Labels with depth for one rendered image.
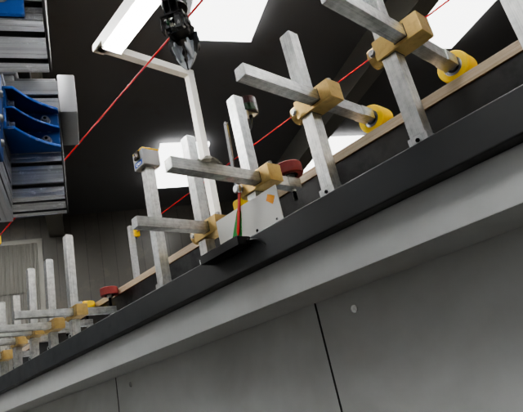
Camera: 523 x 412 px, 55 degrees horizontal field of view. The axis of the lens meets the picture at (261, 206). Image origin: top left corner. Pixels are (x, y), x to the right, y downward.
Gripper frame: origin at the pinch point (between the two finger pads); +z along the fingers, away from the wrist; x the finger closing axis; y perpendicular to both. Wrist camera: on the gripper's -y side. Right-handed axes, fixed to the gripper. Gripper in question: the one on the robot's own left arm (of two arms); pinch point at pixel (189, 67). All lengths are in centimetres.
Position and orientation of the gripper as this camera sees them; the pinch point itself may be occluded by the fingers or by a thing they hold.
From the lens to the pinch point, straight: 148.3
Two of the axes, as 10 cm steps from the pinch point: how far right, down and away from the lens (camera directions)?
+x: 9.4, -2.9, -1.9
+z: 2.1, 9.2, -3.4
